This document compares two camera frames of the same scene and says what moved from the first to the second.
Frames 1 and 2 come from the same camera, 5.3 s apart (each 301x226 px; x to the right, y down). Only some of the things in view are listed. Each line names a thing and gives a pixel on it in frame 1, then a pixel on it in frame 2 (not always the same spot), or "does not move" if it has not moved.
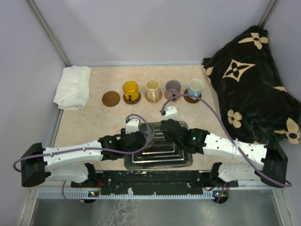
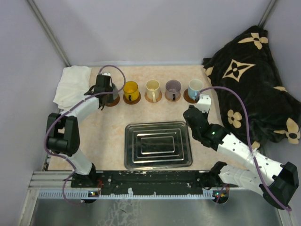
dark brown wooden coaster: (189, 99) does not move
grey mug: (143, 128) → (115, 95)
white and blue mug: (195, 87) does not move
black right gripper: (162, 121) → (206, 115)
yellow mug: (130, 90) does not move
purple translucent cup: (173, 87) does not move
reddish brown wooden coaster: (134, 101) does not move
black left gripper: (123, 133) → (110, 99)
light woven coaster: (174, 100) does not move
